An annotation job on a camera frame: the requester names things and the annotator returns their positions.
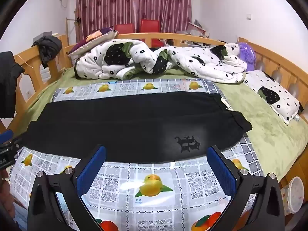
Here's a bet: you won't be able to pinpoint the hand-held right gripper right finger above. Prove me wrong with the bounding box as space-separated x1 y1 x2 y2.
206 145 285 231

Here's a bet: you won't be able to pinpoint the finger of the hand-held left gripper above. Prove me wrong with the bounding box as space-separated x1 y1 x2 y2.
0 137 28 151
0 129 14 143

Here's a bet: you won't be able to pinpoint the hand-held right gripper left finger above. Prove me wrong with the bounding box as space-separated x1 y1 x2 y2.
27 144 107 231

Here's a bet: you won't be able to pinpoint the black pants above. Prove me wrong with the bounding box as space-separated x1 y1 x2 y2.
24 91 253 162

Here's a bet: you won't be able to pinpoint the black coat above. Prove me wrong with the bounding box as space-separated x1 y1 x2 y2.
0 51 26 118

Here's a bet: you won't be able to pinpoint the fruit print plastic tablecloth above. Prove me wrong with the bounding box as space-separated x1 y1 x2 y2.
8 79 267 231

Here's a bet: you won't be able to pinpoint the dark grey jacket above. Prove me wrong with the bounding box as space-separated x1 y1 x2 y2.
32 36 63 69

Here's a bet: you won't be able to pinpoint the white strawberry print pillow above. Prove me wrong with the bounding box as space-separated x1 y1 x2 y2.
243 70 304 126

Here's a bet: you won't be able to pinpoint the grey box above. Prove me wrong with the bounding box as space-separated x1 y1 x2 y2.
32 31 53 44

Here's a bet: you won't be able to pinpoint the white floral quilt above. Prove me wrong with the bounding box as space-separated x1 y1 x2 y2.
74 39 248 84

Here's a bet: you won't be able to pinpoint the purple plush toy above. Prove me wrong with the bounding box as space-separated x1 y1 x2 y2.
237 42 257 72

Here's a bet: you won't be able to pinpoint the wooden coat rack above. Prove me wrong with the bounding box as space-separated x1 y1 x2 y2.
65 10 82 46

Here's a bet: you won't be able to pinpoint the purple and orange pillow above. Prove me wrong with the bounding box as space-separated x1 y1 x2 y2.
67 28 119 56

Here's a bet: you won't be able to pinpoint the pile of cardboard boxes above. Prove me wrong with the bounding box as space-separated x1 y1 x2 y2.
176 19 227 47

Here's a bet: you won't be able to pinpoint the red chair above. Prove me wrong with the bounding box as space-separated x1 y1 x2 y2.
140 19 160 33
114 23 135 33

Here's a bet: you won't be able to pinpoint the striped red curtain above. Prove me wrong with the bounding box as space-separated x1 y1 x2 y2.
76 0 193 38

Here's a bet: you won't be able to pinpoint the wooden bed frame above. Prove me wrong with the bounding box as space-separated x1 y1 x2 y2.
0 32 308 198

